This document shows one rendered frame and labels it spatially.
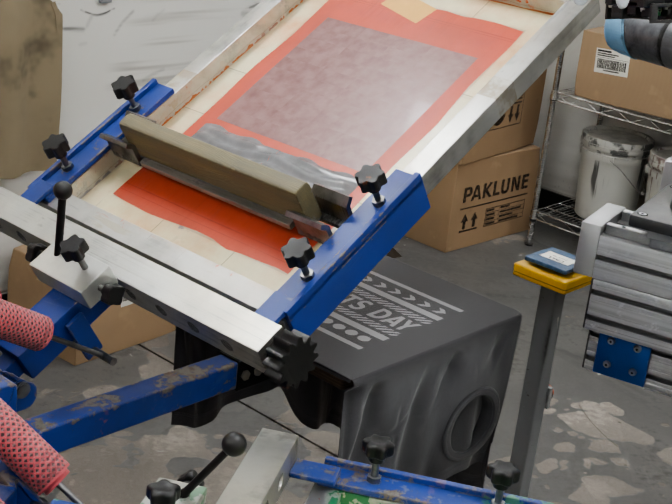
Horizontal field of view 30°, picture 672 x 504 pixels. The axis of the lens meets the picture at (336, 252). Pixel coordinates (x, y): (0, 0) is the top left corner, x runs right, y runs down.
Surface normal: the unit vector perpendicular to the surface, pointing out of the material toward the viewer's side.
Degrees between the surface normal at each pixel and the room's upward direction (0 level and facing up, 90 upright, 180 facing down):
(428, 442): 96
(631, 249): 90
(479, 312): 0
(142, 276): 32
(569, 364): 0
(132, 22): 90
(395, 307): 0
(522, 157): 89
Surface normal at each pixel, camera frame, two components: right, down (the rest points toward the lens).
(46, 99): 0.27, 0.33
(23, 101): 0.98, 0.15
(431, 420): 0.73, 0.33
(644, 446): 0.11, -0.93
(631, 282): -0.49, 0.25
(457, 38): -0.27, -0.69
